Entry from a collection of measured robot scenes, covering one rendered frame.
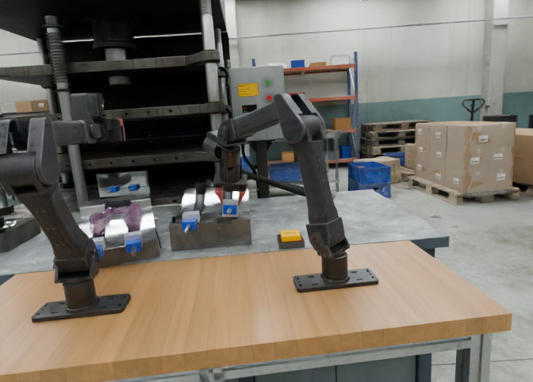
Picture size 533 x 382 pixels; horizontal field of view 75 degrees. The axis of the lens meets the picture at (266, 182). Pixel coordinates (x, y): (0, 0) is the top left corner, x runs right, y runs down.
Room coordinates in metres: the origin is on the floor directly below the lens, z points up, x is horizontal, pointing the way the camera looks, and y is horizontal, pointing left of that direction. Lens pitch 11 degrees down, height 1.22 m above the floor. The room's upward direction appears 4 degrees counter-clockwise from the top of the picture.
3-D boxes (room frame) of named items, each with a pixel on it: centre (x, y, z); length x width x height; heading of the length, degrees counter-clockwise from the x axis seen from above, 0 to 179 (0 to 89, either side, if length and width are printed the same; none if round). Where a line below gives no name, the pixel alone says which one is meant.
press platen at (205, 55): (2.17, 0.82, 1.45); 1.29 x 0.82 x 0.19; 92
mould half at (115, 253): (1.22, 0.56, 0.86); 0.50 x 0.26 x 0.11; 20
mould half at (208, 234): (1.32, 0.20, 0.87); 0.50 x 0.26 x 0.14; 2
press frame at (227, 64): (2.64, 0.85, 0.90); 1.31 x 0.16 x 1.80; 92
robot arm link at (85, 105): (0.92, 0.47, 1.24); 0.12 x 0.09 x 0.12; 5
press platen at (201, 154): (2.18, 0.82, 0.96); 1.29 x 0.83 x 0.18; 92
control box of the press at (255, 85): (2.03, 0.02, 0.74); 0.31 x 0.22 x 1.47; 92
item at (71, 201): (2.17, 0.83, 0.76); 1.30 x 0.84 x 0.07; 92
